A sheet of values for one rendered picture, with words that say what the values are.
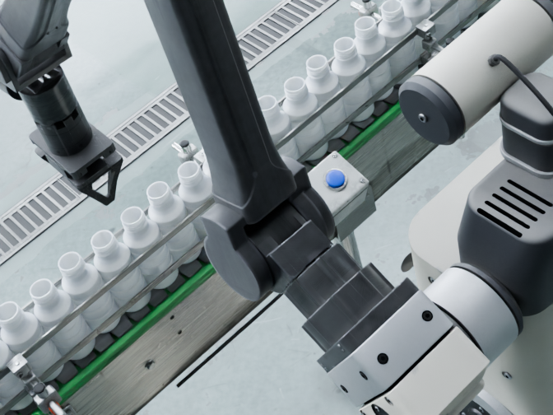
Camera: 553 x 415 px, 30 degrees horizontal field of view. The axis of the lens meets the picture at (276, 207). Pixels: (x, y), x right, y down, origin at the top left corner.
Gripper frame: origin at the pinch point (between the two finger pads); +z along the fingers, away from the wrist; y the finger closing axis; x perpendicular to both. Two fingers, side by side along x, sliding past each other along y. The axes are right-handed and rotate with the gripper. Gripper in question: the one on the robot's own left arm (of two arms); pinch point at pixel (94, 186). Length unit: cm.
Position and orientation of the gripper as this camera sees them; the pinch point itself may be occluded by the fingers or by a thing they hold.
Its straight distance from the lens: 135.3
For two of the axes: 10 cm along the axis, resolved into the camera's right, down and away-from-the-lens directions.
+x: 7.3, -6.1, 3.2
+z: 1.9, 6.2, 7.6
